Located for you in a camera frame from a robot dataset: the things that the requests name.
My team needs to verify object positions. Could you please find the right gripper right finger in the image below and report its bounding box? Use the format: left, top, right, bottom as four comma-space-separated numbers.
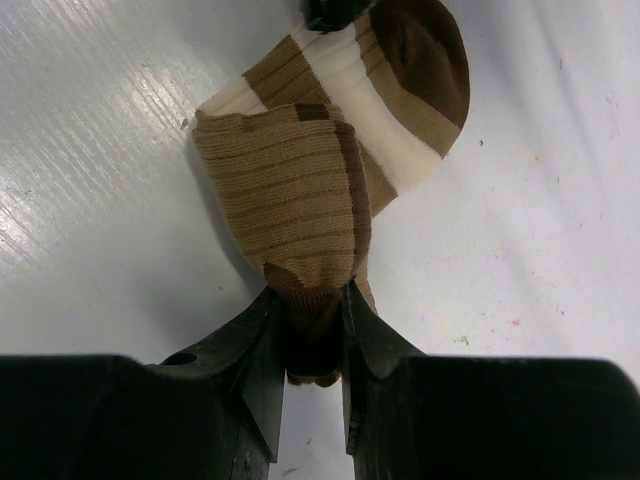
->
342, 284, 639, 479

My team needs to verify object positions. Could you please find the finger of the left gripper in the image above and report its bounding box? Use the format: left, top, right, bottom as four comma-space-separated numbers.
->
302, 0, 375, 33

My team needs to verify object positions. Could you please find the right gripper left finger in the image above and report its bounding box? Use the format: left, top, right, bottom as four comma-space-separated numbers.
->
1, 290, 284, 479

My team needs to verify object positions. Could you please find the brown striped sock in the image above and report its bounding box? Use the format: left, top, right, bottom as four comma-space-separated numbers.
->
193, 1, 470, 387

